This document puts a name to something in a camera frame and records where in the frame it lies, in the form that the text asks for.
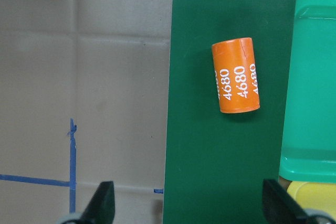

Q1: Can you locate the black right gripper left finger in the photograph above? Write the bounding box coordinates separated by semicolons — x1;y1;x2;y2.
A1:
79;181;115;224

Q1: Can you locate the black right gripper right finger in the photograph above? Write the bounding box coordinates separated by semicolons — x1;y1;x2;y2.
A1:
262;179;308;223

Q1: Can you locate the yellow plastic tray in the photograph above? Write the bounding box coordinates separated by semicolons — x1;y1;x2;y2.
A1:
287;181;335;220

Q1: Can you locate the green plastic tray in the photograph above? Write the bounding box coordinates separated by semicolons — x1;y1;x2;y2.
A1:
279;0;335;183

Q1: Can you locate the green conveyor belt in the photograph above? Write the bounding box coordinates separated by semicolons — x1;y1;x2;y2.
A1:
163;0;296;223

